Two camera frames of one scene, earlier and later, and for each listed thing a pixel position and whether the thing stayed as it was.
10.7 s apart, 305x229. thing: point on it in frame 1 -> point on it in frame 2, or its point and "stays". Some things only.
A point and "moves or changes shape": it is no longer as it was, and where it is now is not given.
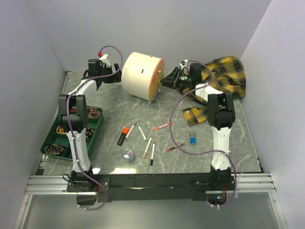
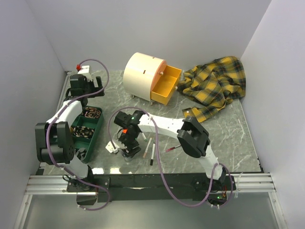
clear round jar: [127, 155] stays
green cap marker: [141, 131] stays
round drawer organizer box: [142, 75] moves or changes shape
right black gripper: [167, 81] -> [128, 149]
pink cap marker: [147, 148] stays
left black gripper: [115, 78] -> [91, 83]
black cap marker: [153, 151] stays
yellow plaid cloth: [228, 77] stays
